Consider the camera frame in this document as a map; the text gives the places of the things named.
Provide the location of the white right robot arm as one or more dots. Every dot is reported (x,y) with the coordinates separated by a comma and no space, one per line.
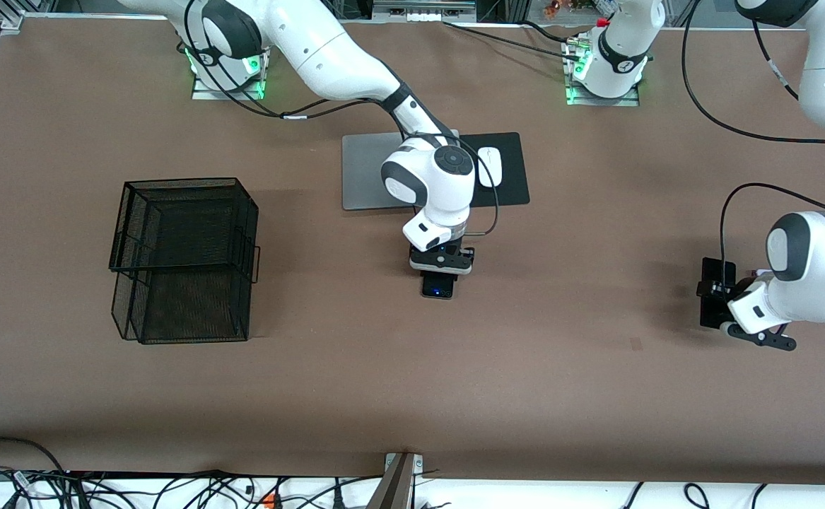
(327,56)

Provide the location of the white power strip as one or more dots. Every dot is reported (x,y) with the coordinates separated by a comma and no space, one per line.
(419,15)

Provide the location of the white computer mouse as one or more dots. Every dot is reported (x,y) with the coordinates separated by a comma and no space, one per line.
(491,166)

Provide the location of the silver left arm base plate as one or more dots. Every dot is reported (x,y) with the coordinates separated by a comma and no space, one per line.
(624,101)

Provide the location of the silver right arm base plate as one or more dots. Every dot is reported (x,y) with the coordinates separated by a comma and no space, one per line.
(203,92)

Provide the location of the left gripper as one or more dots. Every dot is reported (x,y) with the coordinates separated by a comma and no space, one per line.
(732,290)

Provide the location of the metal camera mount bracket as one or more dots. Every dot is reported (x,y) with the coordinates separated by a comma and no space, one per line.
(398,488)

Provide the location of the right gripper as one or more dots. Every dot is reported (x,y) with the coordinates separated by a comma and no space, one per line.
(454,252)

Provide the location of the black slab smartphone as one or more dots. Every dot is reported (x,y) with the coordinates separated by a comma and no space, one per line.
(709,311)

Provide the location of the silver laptop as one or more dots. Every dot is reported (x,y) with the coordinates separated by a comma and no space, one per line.
(363,170)

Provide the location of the black mouse pad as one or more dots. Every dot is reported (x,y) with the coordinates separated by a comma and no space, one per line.
(515,170)

